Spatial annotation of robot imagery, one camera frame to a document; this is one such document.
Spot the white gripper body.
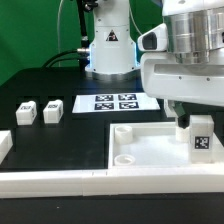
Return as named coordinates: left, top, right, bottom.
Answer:
left=137, top=24, right=224, bottom=106

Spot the white square tabletop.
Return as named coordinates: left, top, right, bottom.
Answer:
left=108, top=122, right=224, bottom=168

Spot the white left fence bar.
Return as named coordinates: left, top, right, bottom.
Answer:
left=0, top=130, right=13, bottom=164

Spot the white marker sheet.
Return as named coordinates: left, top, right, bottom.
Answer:
left=72, top=92, right=160, bottom=113

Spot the white front fence bar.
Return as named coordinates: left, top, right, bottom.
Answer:
left=0, top=164, right=224, bottom=198

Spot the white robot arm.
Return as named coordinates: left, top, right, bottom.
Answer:
left=86, top=0, right=224, bottom=108

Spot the black cable bundle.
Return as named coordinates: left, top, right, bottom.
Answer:
left=41, top=49, right=91, bottom=69

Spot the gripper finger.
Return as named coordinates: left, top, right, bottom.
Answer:
left=173, top=101, right=189, bottom=129

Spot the white thin cable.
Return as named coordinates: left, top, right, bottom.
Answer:
left=56, top=0, right=66, bottom=68

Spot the white fence bar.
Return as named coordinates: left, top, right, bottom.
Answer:
left=0, top=164, right=224, bottom=198
left=0, top=130, right=13, bottom=164

